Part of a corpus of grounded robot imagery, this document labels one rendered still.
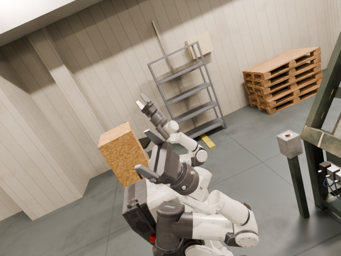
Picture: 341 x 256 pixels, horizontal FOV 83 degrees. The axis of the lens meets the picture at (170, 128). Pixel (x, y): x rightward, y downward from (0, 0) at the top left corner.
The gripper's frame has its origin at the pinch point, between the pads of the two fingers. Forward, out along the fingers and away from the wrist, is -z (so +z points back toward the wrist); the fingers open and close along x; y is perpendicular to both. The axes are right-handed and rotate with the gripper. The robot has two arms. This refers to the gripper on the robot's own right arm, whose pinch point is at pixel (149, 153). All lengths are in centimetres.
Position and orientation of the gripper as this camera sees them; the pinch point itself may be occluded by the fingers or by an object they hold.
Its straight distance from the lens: 50.3
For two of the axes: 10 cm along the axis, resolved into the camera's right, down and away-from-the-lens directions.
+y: 8.0, -3.0, -5.1
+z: 5.9, 5.7, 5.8
